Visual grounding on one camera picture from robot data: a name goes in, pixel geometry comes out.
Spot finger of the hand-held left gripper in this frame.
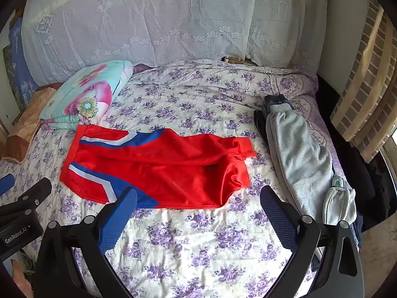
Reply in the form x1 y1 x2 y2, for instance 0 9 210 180
0 174 15 197
0 178 52 218

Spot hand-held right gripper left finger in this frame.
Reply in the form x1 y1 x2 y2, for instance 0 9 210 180
33 187 138 298

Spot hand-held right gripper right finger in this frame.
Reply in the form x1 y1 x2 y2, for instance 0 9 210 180
260 186 365 298

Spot red pants with blue stripes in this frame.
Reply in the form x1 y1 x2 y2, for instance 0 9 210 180
60 125 257 209

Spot person's left hand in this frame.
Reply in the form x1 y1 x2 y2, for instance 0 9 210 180
11 259 34 298

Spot grey sweatpants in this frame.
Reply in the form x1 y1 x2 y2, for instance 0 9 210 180
267 102 357 225

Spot brown patterned pillow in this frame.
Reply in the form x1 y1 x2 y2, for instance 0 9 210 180
6 82 64 163

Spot purple floral bedsheet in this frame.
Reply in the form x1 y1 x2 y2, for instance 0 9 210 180
0 59 363 298

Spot black garment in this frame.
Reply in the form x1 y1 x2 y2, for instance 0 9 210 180
254 109 271 149

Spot dark cloth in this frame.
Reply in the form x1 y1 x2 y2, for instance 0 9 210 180
318 76 397 227

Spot folded floral quilt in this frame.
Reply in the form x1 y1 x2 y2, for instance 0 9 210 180
40 60 134 131

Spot dark blue jeans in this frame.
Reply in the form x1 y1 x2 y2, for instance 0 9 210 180
263 94 295 116

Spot blue patterned bedding stack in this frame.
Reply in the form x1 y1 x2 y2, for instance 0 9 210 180
8 15 39 106

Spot brick pattern curtain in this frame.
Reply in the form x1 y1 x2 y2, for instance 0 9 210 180
330 4 397 163

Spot wooden headboard piece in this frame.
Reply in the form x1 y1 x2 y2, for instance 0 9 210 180
221 56 259 66

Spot white lace cloth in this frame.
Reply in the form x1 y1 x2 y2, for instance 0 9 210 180
22 0 332 86

